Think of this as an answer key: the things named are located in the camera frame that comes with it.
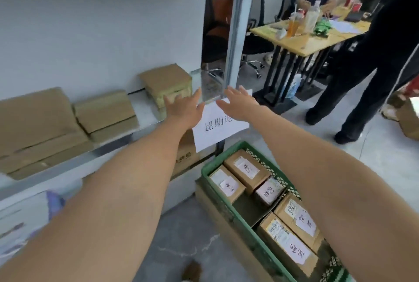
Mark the person's left hand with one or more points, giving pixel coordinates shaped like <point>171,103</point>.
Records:
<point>185,111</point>

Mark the person's right hand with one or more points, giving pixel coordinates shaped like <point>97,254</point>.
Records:
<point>242,106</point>

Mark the person's right thumb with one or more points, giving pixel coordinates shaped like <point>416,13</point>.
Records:
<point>222,105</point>

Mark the person's left thumb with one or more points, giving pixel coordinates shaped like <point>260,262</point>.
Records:
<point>197,96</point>

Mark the person's left forearm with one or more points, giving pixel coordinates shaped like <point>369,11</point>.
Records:
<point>114,200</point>

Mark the person's right forearm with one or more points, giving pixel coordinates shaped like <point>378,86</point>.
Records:
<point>334,193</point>

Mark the white paper sign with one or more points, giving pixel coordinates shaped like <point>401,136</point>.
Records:
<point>217,124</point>

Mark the small square cardboard box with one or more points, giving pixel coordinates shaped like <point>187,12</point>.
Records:
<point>165,78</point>

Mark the taped small cardboard box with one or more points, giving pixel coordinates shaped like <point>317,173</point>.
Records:
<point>155,103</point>

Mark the printed brown cardboard box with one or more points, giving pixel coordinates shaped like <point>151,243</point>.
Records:
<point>185,154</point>

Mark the black office chair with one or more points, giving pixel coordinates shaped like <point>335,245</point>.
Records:
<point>252,46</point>
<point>286,2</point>

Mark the blue white bag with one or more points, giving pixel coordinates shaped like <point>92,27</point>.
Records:
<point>293,87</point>

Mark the thin cardboard box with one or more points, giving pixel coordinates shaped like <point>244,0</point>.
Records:
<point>114,129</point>

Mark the grey metal shelf rack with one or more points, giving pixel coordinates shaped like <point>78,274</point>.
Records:
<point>240,13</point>

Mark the medium cardboard box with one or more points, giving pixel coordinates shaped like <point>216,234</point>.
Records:
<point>103,111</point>

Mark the small labelled cardboard parcel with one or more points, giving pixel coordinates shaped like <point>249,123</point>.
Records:
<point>270,191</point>

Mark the yellow table with black legs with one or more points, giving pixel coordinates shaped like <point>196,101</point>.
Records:
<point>304,44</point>

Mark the green plastic crate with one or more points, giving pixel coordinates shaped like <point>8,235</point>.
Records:
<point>226,208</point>

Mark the orange drink cup with straw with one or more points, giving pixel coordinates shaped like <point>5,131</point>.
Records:
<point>293,24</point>

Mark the clear plastic bottle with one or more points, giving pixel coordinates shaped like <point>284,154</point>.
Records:
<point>311,18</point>

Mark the flat cardboard sheet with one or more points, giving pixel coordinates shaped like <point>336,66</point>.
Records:
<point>222,229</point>

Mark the green toy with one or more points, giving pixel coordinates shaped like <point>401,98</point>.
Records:
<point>322,28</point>

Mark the white paper sheets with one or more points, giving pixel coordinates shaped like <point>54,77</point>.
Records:
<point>343,27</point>

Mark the long labelled cardboard parcel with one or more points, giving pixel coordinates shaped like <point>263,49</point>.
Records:
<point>288,245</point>

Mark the wide flat cardboard box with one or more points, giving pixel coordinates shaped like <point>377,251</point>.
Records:
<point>49,155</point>

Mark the large flat cardboard box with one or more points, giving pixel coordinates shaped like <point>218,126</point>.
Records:
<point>36,118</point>

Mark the red box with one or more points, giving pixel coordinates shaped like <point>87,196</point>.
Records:
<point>355,5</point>

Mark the open brown cardboard box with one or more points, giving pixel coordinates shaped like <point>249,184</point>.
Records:
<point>409,121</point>

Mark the white purple package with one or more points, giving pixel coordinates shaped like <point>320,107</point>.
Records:
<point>29,219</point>

